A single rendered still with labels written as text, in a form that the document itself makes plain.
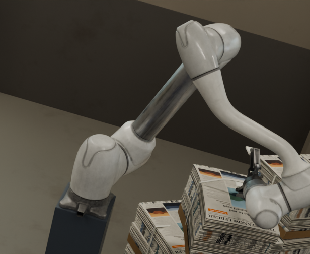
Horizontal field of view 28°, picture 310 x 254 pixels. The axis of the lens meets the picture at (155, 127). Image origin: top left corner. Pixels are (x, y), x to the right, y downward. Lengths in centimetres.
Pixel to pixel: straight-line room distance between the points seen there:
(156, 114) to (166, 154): 284
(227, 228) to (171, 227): 54
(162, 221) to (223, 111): 87
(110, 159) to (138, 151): 16
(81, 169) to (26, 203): 187
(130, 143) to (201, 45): 57
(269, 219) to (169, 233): 78
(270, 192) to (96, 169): 64
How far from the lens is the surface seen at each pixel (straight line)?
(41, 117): 528
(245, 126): 206
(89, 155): 231
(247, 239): 234
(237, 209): 234
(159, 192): 464
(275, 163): 307
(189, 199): 252
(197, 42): 204
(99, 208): 240
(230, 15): 504
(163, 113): 234
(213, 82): 204
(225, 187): 244
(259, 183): 217
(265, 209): 203
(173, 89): 229
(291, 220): 292
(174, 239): 271
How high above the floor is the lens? 233
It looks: 25 degrees down
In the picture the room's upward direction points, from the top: 16 degrees clockwise
